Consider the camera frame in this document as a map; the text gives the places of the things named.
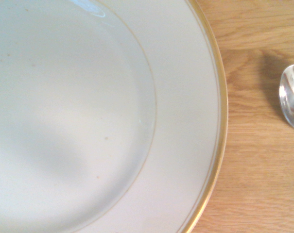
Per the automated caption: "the white plate with gold rim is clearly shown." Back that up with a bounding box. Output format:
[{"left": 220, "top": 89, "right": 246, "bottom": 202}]
[{"left": 0, "top": 0, "right": 229, "bottom": 233}]

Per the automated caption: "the silver spoon with white handle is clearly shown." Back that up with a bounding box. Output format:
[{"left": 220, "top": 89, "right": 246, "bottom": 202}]
[{"left": 278, "top": 64, "right": 294, "bottom": 133}]

